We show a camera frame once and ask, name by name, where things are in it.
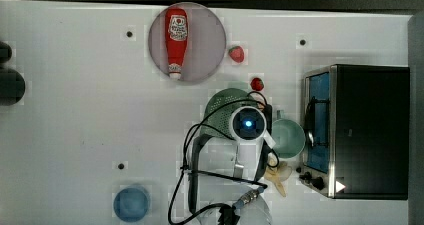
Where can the green oval strainer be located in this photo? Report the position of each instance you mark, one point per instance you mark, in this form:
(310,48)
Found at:
(224,102)

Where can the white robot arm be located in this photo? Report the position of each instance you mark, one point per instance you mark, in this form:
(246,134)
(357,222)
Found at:
(224,173)

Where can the red toy strawberry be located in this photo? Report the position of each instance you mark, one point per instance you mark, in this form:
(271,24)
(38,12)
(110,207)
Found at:
(257,84)

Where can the pink toy strawberry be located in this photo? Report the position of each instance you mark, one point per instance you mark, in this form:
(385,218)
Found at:
(236,53)

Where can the grey round plate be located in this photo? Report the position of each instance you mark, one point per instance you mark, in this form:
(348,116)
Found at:
(205,47)

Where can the green mug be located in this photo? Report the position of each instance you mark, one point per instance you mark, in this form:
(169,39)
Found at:
(288,136)

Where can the red ketchup bottle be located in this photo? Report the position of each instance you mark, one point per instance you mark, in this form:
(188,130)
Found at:
(176,38)

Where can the toy peeled banana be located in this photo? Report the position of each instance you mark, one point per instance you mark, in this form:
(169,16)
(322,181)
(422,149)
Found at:
(277,173)

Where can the blue cup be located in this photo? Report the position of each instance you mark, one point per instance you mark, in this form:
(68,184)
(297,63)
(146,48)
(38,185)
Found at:
(131,204)

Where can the large black cylinder holder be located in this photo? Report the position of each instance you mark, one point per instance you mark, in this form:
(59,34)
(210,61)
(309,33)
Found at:
(12,87)

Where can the small black cylinder holder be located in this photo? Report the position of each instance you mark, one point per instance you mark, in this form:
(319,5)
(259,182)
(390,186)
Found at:
(5,52)

